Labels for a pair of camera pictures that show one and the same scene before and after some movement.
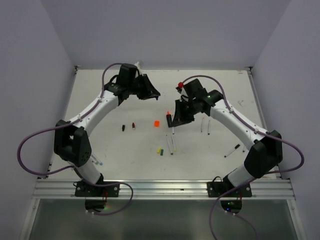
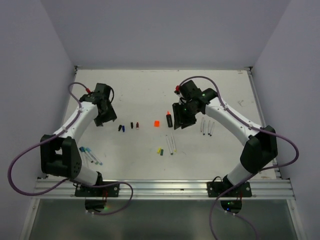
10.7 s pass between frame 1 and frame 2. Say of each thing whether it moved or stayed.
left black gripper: moved
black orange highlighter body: stayed
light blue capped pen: stayed
